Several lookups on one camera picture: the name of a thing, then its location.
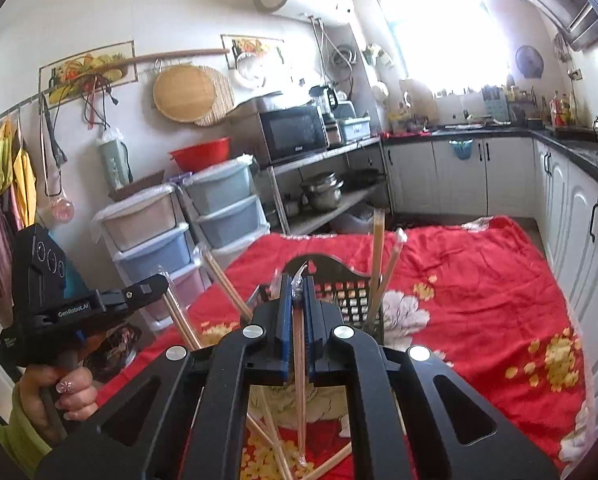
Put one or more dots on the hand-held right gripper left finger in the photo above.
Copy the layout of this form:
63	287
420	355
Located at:
282	325

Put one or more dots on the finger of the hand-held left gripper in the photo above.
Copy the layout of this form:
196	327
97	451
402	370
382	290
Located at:
146	290

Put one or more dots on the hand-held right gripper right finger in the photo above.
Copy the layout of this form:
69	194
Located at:
311	330

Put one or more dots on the single wooden chopstick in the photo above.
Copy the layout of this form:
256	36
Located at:
226	285
377	260
299	410
391	265
181	317

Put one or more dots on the black perforated utensil basket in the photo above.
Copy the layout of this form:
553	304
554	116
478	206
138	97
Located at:
349	295

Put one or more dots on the pile of chopsticks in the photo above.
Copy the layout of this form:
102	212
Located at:
274	440

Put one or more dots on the person's left forearm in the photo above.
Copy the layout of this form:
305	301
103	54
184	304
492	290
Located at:
14	445

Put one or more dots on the person's left hand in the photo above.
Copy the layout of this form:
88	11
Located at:
64	392

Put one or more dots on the plastic drawer unit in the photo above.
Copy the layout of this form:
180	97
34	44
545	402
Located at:
144	240
226	200

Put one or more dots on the hanging clothes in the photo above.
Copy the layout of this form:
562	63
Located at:
4	200

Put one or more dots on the steel cooking pots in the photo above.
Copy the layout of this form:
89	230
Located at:
321	190

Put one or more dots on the metal kitchen shelf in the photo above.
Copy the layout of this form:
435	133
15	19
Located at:
329	185

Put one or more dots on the red plastic basin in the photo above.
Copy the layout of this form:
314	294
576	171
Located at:
199	152

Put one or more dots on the red floral blanket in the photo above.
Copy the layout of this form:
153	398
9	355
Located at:
479	310

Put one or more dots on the black microwave oven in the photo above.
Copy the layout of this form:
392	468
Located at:
291	132

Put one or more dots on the round bamboo tray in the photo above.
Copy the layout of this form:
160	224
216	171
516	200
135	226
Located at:
184	92

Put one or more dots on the round woven mat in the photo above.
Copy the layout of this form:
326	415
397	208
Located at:
224	100

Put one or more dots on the grey plastic storage box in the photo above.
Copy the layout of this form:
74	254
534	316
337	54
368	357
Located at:
355	129

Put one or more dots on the black blender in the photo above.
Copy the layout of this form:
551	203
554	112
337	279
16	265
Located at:
324	102

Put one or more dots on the blue plastic bag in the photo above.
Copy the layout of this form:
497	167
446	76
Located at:
460	150

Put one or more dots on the long wooden rolling pin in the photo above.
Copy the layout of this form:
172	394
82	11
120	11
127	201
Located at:
179	56

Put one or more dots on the white kitchen cabinets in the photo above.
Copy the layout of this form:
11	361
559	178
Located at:
554	210

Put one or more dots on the knife block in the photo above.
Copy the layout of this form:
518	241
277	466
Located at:
494	102

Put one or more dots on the black kitchen countertop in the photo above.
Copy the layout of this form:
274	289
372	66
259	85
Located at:
579	152

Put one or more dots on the kitchen window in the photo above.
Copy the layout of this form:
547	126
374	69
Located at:
439	25

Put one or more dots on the seasoning bottles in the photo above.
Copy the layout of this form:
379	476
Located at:
561	110

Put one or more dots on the fruit wall poster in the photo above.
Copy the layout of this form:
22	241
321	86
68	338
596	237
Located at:
251	49
89	72

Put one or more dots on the small wall fan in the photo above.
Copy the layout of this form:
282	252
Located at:
529	61

